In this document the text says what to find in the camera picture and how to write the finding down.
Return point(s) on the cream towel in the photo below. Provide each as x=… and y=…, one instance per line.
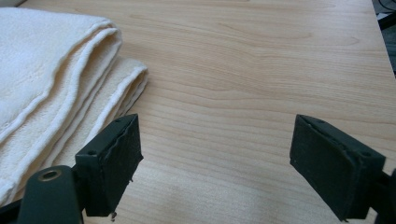
x=46, y=81

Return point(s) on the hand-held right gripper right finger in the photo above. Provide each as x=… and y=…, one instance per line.
x=333, y=168

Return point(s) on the dark equipment beside table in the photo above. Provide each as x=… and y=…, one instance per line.
x=387, y=25

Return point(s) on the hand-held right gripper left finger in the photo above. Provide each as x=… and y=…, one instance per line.
x=107, y=168

